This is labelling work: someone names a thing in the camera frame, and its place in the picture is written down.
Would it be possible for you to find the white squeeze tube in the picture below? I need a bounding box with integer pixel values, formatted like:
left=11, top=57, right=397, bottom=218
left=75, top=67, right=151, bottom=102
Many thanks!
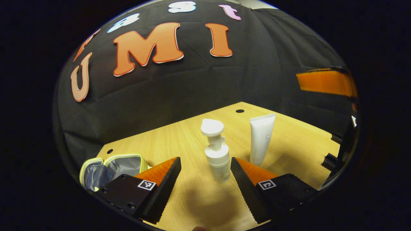
left=249, top=114, right=276, bottom=167

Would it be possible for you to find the pale yellow small suitcase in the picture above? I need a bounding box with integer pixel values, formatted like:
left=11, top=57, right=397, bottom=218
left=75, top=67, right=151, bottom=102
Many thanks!
left=79, top=153, right=152, bottom=192

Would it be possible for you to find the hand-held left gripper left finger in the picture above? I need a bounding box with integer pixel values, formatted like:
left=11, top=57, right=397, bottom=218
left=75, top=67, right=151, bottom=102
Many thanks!
left=96, top=157, right=182, bottom=224

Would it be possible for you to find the white pump bottle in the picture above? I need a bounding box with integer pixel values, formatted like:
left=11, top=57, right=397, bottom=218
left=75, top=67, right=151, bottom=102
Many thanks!
left=201, top=119, right=231, bottom=184

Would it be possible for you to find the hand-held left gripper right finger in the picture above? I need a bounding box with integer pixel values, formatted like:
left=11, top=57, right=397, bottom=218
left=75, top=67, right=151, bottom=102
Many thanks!
left=231, top=157, right=318, bottom=224

